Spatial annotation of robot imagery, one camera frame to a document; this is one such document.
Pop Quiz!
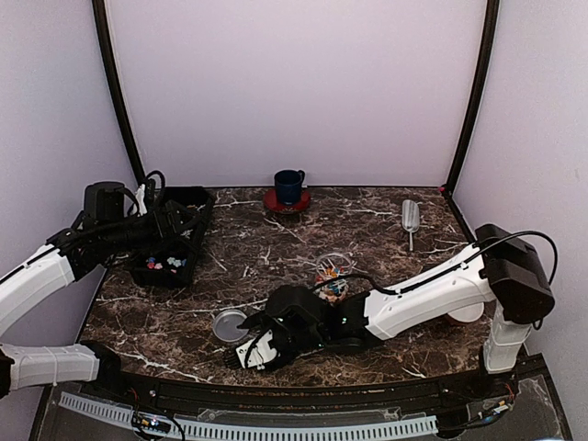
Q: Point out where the black three-compartment candy bin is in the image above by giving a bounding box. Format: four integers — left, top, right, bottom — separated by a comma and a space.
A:
128, 187, 214, 288

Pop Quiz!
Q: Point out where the round metal lid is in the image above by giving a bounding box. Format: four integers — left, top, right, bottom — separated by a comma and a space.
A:
212, 310, 248, 343

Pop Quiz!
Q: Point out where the clear plastic cup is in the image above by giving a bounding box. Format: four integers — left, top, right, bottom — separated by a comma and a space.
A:
314, 253, 356, 308

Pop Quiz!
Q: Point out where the metal scoop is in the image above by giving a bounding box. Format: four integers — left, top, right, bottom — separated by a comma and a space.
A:
401, 199, 420, 252

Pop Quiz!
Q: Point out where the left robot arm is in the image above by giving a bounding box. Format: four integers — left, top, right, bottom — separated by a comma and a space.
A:
1, 181, 198, 401

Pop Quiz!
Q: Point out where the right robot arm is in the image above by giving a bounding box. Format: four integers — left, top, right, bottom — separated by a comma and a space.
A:
236, 223, 555, 399

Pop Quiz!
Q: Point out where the red saucer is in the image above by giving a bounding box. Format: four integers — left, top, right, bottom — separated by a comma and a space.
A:
263, 188, 312, 216

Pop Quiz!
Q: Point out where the dark blue mug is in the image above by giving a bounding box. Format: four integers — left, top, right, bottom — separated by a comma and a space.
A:
274, 170, 306, 206

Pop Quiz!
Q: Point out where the orange white bowl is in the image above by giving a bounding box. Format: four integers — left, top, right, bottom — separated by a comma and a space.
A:
446, 302, 485, 326

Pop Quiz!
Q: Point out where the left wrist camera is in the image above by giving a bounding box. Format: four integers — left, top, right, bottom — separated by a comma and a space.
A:
129, 170, 166, 216

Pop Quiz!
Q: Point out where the white slotted cable duct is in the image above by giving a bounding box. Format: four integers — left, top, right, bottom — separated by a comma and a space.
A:
58, 392, 438, 440

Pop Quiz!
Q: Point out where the left black frame post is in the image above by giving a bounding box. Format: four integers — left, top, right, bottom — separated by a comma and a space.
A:
91, 0, 146, 185

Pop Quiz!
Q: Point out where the black frame post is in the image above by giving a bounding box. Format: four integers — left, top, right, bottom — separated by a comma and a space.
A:
91, 0, 146, 185
445, 0, 500, 195

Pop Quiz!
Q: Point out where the black front rail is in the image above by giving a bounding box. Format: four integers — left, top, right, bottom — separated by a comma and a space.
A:
122, 370, 519, 413

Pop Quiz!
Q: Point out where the right black frame post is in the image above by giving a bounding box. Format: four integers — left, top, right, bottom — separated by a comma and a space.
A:
445, 0, 500, 195

